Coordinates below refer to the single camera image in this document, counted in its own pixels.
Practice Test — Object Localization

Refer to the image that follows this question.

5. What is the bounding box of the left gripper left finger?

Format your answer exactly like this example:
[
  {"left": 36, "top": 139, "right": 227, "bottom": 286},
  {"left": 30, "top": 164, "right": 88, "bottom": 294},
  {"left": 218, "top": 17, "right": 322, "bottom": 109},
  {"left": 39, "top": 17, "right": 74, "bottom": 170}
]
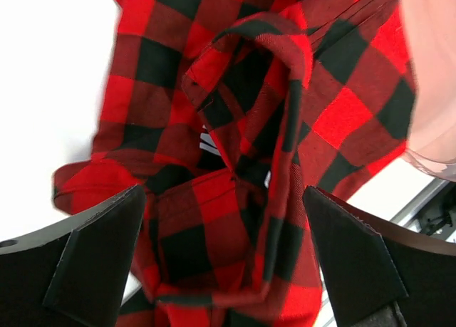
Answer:
[{"left": 1, "top": 185, "right": 146, "bottom": 327}]

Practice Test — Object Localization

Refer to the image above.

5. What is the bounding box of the front aluminium rail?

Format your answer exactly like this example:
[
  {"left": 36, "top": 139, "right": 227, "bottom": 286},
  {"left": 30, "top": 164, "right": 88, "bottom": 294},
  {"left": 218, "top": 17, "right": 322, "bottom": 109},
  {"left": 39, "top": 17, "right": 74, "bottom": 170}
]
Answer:
[{"left": 390, "top": 179, "right": 455, "bottom": 243}]

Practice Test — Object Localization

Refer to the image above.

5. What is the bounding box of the pink translucent plastic basin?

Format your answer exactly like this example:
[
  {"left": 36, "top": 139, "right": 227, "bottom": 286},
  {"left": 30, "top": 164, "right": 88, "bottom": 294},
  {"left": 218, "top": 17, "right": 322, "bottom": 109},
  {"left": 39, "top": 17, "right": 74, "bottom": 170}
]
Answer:
[{"left": 400, "top": 0, "right": 455, "bottom": 182}]

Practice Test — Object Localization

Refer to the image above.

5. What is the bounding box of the red black plaid shirt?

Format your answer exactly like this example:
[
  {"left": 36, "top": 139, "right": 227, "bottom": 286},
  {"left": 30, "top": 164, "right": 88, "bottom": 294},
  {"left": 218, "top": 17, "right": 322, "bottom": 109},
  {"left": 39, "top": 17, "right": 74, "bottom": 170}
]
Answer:
[{"left": 54, "top": 0, "right": 415, "bottom": 326}]

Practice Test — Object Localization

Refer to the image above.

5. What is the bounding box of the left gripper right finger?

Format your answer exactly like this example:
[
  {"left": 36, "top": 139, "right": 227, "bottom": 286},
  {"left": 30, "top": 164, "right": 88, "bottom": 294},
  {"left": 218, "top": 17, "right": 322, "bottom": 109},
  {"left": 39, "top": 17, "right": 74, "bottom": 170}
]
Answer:
[{"left": 303, "top": 187, "right": 455, "bottom": 326}]

